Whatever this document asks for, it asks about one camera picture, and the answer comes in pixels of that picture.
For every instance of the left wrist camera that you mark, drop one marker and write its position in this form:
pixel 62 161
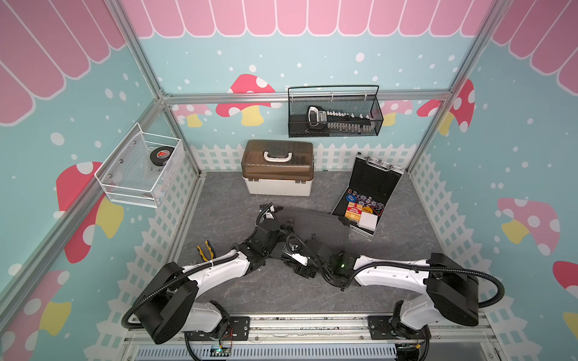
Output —
pixel 267 212

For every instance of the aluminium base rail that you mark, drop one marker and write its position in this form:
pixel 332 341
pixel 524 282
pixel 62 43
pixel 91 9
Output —
pixel 352 336

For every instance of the small silver poker case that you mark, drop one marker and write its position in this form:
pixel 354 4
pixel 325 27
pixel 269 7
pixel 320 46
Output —
pixel 373 182

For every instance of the black tape roll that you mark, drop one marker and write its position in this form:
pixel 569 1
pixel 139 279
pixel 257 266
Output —
pixel 161 155

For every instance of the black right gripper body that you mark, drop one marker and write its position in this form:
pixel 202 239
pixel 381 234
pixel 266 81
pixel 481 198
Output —
pixel 308 271

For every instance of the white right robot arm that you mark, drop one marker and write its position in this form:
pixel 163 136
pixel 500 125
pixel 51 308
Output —
pixel 445 290

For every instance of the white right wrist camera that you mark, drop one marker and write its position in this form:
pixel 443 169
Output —
pixel 303 260

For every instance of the blue small blind button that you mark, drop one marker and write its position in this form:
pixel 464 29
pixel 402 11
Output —
pixel 351 197

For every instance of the socket wrench set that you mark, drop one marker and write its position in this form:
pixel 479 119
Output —
pixel 319 119

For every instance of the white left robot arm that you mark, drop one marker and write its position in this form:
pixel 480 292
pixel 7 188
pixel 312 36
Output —
pixel 168 305

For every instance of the large black poker case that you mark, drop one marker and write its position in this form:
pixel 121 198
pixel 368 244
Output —
pixel 323 234

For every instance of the white wire wall basket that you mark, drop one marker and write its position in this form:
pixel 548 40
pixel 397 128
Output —
pixel 128 177

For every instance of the white card box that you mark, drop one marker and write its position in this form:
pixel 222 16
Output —
pixel 368 221

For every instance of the red Texas Hold'em card box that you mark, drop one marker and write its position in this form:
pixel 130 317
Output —
pixel 354 212

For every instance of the black wire wall basket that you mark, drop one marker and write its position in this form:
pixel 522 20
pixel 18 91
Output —
pixel 360 100

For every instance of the yellow handled pliers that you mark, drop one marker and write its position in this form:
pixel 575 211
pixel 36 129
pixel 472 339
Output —
pixel 207 252

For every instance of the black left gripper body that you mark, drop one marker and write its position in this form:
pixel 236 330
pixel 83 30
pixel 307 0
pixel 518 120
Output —
pixel 281 236

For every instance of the white and brown tackle box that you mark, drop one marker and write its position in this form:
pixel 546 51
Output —
pixel 278 168

